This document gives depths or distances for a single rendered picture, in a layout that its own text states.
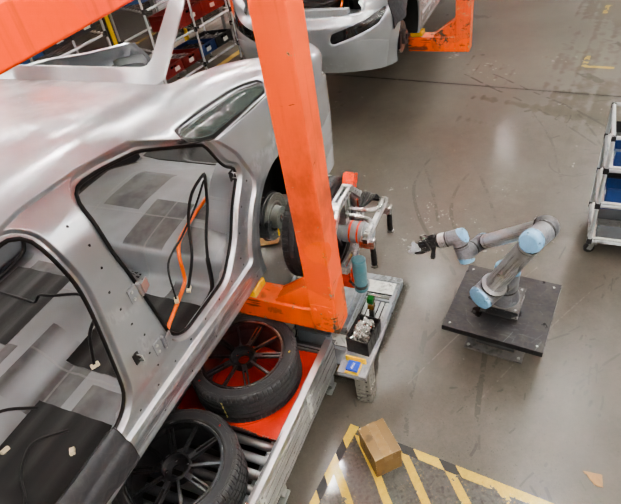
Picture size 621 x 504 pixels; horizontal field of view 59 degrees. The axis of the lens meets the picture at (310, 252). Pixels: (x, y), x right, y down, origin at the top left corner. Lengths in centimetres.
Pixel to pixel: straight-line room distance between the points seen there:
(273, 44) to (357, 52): 333
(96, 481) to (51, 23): 183
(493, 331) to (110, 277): 226
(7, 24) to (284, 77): 128
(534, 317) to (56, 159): 278
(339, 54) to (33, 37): 445
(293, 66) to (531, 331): 216
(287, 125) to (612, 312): 268
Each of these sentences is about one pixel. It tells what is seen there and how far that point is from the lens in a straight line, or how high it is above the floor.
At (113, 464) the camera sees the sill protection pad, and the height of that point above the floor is 91.
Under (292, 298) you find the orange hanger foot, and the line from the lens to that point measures 319.
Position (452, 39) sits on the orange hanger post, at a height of 66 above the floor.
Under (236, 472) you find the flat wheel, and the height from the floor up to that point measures 49.
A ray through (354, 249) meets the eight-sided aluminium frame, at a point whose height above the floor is 62.
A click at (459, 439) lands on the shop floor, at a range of 343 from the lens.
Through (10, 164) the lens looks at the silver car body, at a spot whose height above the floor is 205.
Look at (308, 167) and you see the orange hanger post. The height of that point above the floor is 166.
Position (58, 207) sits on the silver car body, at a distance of 225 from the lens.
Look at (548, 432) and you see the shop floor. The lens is 353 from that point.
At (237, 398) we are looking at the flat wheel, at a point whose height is 50.
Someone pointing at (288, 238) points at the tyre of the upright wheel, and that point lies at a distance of 320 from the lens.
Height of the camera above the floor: 295
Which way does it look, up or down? 40 degrees down
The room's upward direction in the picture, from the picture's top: 11 degrees counter-clockwise
